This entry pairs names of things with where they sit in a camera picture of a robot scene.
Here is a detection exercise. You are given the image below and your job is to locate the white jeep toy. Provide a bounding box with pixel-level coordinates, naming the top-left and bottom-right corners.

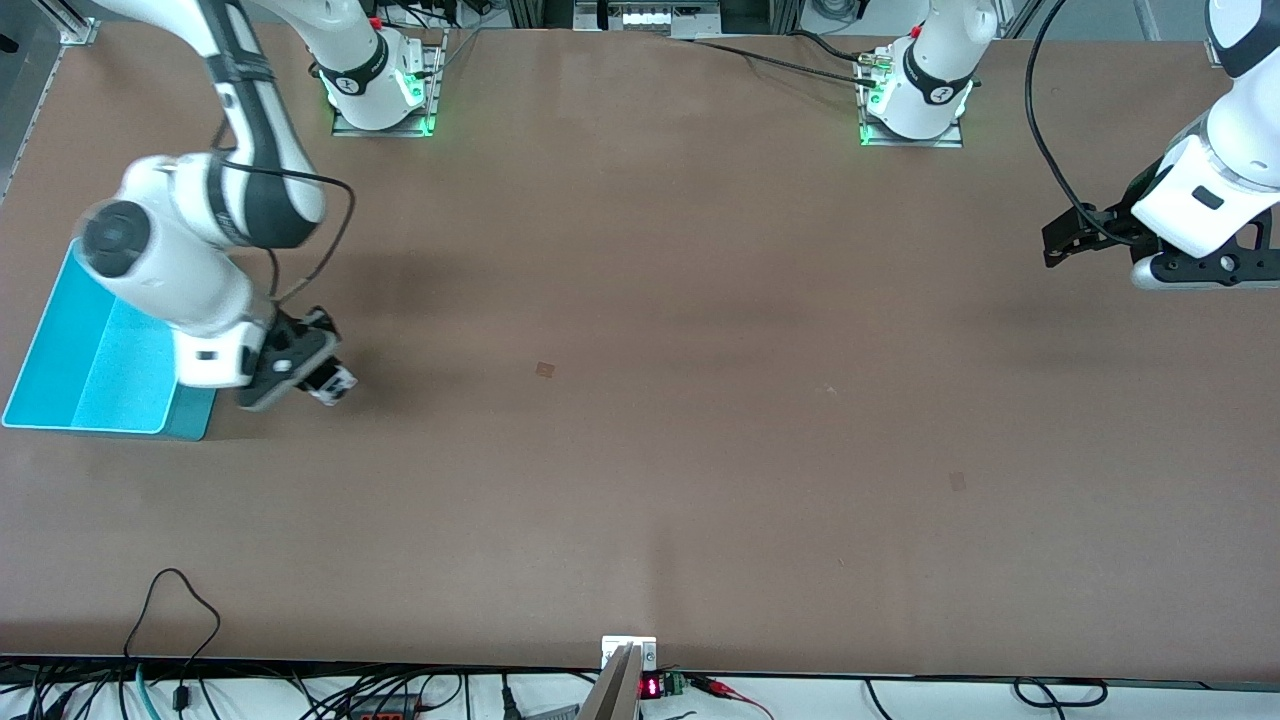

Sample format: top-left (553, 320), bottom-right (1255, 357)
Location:
top-left (308, 364), bottom-right (359, 407)

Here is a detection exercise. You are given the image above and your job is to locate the turquoise plastic bin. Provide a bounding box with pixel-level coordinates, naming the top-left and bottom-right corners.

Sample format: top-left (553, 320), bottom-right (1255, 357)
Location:
top-left (2, 238), bottom-right (219, 442)

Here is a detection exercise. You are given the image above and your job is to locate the red clip lead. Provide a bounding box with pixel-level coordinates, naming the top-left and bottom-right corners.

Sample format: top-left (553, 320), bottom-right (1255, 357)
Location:
top-left (688, 674), bottom-right (777, 720)

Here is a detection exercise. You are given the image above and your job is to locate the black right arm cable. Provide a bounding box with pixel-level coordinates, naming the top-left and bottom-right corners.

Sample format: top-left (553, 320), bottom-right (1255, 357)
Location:
top-left (212, 118), bottom-right (357, 307)

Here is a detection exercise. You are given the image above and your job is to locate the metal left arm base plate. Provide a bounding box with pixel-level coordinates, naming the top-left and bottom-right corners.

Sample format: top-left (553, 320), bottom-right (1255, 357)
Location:
top-left (858, 45), bottom-right (964, 150)

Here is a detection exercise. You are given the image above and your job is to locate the black looped cable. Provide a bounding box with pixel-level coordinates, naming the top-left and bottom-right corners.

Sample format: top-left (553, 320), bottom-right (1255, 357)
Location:
top-left (123, 568), bottom-right (222, 713)

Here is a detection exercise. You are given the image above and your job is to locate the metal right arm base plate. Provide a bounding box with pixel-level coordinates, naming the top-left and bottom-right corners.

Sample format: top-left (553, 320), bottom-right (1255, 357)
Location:
top-left (332, 28), bottom-right (448, 139)

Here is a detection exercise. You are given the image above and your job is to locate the short black tabletop cable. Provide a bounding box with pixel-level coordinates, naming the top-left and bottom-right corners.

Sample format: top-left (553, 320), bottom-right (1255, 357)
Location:
top-left (790, 30), bottom-right (873, 65)

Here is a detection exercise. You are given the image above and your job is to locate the long black tabletop cable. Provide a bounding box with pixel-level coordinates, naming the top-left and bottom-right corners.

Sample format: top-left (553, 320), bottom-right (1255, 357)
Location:
top-left (690, 38), bottom-right (881, 89)

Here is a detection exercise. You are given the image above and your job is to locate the white mount bracket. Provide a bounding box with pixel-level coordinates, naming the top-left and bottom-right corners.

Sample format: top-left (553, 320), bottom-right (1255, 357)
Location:
top-left (601, 635), bottom-right (659, 672)

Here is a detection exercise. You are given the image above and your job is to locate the grey camera mount bar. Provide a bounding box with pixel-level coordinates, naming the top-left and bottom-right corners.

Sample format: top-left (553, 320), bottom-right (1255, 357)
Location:
top-left (577, 643), bottom-right (644, 720)

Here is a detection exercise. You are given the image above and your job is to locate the black coiled edge cable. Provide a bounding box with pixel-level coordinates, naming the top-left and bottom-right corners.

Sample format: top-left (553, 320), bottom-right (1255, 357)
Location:
top-left (1012, 677), bottom-right (1110, 710)

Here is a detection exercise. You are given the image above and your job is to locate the aluminium frame light unit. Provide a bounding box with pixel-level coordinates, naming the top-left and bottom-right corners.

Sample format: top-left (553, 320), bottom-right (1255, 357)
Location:
top-left (572, 0), bottom-right (723, 32)

